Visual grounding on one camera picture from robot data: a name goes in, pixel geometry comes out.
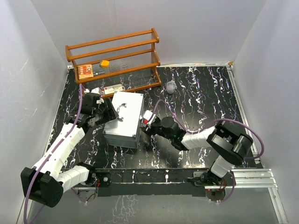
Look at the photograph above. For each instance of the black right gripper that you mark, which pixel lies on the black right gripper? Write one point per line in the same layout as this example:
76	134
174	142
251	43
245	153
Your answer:
148	129

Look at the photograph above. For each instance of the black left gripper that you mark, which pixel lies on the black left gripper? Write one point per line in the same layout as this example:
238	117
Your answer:
110	114

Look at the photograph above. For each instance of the grey metal case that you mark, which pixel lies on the grey metal case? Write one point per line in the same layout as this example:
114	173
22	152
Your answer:
125	130

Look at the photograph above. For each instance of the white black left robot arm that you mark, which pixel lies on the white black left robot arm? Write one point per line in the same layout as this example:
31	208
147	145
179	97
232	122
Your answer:
45	183

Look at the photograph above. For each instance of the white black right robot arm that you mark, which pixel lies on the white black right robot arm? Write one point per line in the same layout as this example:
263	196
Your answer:
226	137

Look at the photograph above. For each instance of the white green medicine box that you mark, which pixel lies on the white green medicine box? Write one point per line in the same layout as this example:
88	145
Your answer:
113	88

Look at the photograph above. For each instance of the clear round plastic container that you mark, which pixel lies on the clear round plastic container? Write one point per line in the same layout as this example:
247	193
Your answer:
171	87

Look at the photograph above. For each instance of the orange patterned box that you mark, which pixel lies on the orange patterned box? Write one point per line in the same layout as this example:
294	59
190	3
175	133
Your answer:
85	71

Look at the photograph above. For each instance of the wooden shelf rack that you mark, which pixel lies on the wooden shelf rack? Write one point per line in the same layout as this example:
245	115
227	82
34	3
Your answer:
133	60

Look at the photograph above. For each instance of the yellow small box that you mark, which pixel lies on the yellow small box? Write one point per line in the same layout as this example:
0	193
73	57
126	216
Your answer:
104	64

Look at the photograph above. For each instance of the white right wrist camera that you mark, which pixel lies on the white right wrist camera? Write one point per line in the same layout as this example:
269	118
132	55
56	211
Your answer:
148	118

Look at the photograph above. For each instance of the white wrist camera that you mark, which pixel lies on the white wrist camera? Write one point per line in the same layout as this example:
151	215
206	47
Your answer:
97	91
148	118

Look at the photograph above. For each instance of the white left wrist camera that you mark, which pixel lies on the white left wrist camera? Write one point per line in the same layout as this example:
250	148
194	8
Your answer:
97	91

